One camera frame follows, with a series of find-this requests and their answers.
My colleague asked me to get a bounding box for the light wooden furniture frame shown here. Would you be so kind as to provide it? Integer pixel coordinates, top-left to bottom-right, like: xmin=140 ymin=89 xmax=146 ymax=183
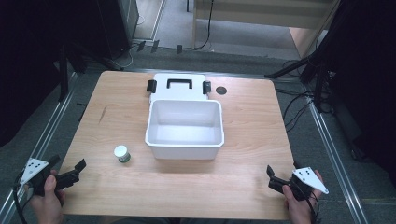
xmin=191 ymin=0 xmax=341 ymax=59

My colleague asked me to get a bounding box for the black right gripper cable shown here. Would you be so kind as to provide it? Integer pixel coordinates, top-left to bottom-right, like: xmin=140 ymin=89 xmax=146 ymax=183
xmin=306 ymin=189 xmax=321 ymax=224

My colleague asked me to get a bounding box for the white floor cable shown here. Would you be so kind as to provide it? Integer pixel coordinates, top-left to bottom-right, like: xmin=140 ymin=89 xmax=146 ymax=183
xmin=108 ymin=46 xmax=135 ymax=71

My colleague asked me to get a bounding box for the person's right hand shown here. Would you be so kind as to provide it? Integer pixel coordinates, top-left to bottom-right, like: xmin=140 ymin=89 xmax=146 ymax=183
xmin=281 ymin=169 xmax=325 ymax=224

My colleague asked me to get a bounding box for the black metal stand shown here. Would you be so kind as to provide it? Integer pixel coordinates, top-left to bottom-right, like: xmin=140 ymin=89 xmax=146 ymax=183
xmin=58 ymin=46 xmax=70 ymax=103
xmin=264 ymin=46 xmax=332 ymax=114

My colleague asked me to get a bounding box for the dark curtain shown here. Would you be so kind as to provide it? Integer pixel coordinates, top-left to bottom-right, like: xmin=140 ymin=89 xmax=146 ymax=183
xmin=321 ymin=0 xmax=396 ymax=186
xmin=0 ymin=0 xmax=104 ymax=147

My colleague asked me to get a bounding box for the small white-capped green jar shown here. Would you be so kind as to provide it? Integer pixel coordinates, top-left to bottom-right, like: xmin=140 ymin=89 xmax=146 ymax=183
xmin=113 ymin=145 xmax=132 ymax=164

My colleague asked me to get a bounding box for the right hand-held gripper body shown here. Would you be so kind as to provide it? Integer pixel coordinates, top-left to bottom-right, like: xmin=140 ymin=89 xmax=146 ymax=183
xmin=268 ymin=167 xmax=330 ymax=202

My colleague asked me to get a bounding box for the aluminium floor rail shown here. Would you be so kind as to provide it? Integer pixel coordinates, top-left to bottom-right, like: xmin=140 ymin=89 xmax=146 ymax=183
xmin=303 ymin=90 xmax=372 ymax=224
xmin=0 ymin=72 xmax=78 ymax=224

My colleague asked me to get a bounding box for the white lid with black handle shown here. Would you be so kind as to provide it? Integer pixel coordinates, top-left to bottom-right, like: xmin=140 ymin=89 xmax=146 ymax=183
xmin=147 ymin=73 xmax=212 ymax=103

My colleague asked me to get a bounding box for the black floor cable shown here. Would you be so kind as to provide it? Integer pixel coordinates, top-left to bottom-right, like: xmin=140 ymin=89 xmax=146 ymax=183
xmin=275 ymin=88 xmax=316 ymax=133

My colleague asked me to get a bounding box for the person's left hand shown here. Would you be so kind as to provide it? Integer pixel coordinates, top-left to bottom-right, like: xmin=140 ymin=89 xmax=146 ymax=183
xmin=27 ymin=169 xmax=67 ymax=224

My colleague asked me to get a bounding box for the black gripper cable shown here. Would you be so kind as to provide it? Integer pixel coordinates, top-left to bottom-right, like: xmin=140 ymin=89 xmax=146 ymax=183
xmin=12 ymin=178 xmax=31 ymax=224
xmin=306 ymin=189 xmax=321 ymax=224

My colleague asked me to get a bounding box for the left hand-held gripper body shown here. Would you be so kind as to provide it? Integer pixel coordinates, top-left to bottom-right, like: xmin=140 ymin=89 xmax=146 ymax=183
xmin=20 ymin=158 xmax=81 ymax=198

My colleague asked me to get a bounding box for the black cabinet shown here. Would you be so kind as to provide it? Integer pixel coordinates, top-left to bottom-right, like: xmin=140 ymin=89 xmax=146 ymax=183
xmin=95 ymin=0 xmax=140 ymax=60

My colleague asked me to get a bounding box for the black hanging cable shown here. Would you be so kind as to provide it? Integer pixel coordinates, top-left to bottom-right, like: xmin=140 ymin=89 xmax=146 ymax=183
xmin=186 ymin=0 xmax=216 ymax=51

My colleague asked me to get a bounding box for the white plastic storage box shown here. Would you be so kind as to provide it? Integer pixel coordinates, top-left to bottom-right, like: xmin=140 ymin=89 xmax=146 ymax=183
xmin=144 ymin=98 xmax=225 ymax=161

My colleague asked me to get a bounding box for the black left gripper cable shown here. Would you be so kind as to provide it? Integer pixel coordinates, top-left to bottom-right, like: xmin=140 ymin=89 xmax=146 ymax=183
xmin=12 ymin=178 xmax=31 ymax=224

